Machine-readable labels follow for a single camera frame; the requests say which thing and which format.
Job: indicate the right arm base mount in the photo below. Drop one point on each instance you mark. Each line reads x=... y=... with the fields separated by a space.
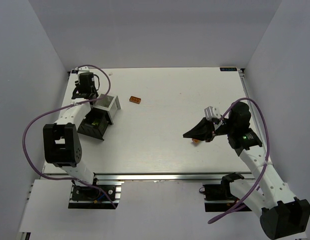
x=217 y=198

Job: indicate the right side table rail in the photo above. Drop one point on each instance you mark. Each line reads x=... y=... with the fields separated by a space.
x=257 y=115

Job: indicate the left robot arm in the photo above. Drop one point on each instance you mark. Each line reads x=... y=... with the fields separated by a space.
x=62 y=145

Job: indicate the white slotted container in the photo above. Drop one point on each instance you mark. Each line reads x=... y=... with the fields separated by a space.
x=109 y=104

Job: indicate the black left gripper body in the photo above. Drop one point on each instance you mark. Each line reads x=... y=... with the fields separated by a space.
x=95 y=124

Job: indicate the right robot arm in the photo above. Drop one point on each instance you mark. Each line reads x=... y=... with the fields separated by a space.
x=281 y=213

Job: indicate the black slotted container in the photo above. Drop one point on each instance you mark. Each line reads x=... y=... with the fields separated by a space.
x=86 y=127

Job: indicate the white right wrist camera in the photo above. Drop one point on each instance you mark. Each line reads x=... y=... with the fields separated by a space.
x=212 y=114

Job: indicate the orange lego brick with lime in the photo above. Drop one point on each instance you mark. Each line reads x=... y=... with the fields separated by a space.
x=195 y=141

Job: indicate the brown lego brick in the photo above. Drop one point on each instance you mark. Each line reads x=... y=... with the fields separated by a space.
x=135 y=100

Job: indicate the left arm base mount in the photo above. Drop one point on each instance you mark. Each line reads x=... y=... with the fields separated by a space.
x=87 y=198

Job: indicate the aluminium table edge rail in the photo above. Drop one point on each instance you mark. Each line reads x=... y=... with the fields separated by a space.
x=151 y=177

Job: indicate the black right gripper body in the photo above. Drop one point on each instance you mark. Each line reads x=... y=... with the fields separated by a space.
x=210 y=132

